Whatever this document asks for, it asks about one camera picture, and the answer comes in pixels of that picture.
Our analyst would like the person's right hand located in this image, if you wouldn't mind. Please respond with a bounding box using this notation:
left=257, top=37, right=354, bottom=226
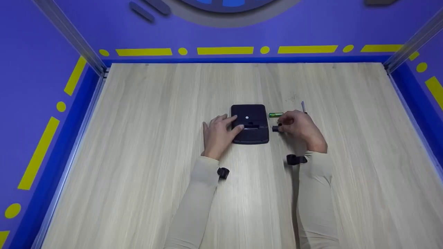
left=278, top=110, right=328, bottom=154

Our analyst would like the person's left hand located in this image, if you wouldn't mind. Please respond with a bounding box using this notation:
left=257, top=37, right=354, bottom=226
left=201, top=114, right=245, bottom=161

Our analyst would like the black calculator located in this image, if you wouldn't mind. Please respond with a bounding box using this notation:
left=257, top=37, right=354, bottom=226
left=231, top=104, right=270, bottom=145

